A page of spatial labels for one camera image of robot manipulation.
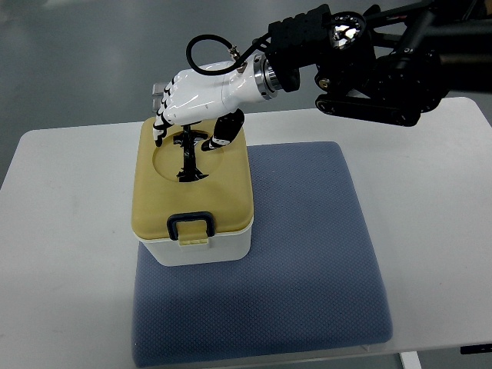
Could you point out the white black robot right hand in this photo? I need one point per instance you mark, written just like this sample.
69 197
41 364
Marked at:
191 97

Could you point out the black lid handle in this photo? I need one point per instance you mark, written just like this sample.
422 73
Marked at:
187 140

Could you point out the yellow storage box lid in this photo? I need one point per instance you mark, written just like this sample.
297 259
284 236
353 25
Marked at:
225 191

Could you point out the white storage box body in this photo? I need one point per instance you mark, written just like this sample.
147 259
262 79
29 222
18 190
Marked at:
225 246

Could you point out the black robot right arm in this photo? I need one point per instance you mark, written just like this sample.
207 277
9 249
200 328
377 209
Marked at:
385 66

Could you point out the blue grey cushion mat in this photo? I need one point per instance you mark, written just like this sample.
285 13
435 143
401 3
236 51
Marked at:
310 281

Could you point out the white table leg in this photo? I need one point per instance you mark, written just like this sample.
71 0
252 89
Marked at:
410 360

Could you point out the black table control panel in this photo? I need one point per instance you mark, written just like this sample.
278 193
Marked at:
476 349

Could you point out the yellow front latch blue frame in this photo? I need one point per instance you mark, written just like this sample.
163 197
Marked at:
191 231

